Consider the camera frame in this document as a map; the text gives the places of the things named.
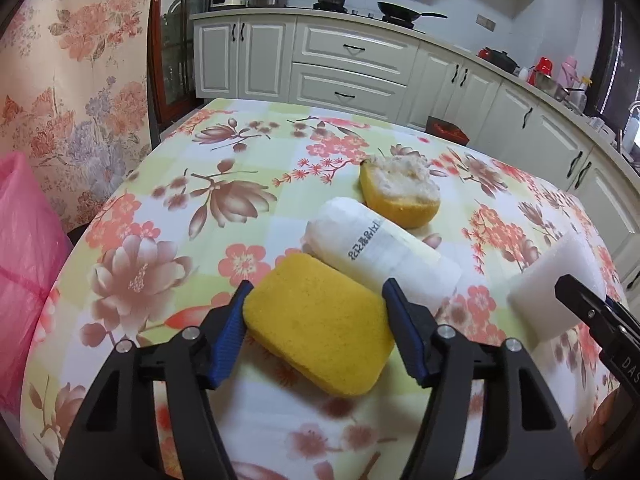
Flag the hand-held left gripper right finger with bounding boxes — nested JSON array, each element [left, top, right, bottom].
[[381, 277, 587, 480]]

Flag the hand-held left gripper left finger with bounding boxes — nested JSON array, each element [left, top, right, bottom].
[[54, 280, 255, 480]]

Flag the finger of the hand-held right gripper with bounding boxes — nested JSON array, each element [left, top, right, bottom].
[[553, 273, 632, 358]]

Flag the white foam block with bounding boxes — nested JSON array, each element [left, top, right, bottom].
[[506, 231, 610, 345]]

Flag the pink plastic bag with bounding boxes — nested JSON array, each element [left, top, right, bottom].
[[0, 151, 69, 413]]

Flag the white foam sheet roll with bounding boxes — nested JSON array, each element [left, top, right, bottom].
[[304, 196, 462, 312]]

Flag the torn yellow bread sponge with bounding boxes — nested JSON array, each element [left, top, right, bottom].
[[359, 154, 442, 229]]

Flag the white bottle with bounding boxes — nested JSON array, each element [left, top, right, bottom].
[[622, 114, 640, 153]]

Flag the steel pot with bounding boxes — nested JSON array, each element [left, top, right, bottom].
[[549, 84, 587, 112]]

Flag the black red bin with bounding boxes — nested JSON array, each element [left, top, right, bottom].
[[426, 115, 469, 147]]

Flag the pink thermos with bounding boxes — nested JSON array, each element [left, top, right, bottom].
[[559, 55, 582, 87]]

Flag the red kettle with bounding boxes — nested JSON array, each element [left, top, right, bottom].
[[529, 57, 554, 87]]

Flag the dark window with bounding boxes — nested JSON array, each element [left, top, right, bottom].
[[594, 0, 640, 132]]

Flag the black pot red base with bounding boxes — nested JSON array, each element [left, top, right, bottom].
[[478, 47, 521, 74]]

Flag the white base cabinets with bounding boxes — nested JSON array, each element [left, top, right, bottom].
[[191, 9, 640, 288]]

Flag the wooden glass door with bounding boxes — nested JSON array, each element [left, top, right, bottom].
[[146, 0, 236, 147]]

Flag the floral curtain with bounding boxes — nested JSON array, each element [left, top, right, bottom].
[[0, 0, 162, 235]]

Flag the black wok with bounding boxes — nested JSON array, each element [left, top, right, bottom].
[[377, 1, 449, 24]]

